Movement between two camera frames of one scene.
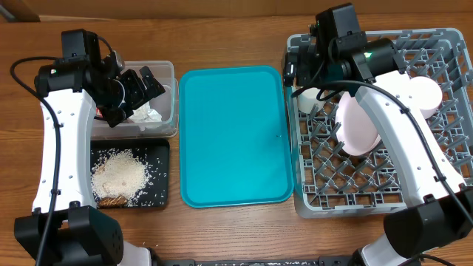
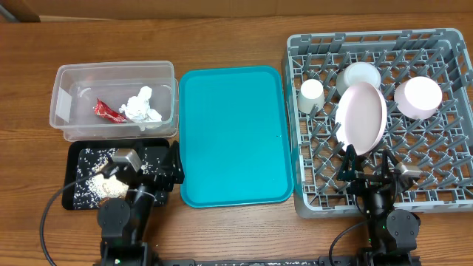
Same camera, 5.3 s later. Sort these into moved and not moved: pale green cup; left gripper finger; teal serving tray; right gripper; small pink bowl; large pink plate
Moved: right gripper; left gripper finger
Not moved: pale green cup; teal serving tray; large pink plate; small pink bowl
